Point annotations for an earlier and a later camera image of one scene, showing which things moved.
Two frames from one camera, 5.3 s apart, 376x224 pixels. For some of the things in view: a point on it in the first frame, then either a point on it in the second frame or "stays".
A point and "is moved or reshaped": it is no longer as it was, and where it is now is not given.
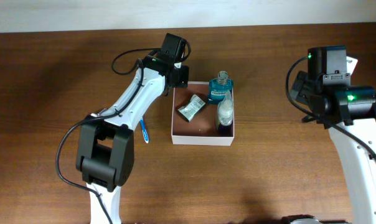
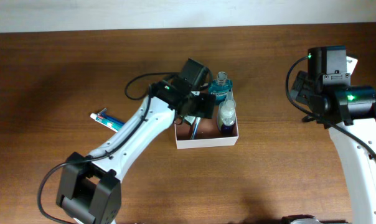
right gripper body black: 302,85 stays
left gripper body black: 182,76 → 200,106
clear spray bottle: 225,116 stays
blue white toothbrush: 144,131 is moved or reshaped
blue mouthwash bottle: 219,87 stays
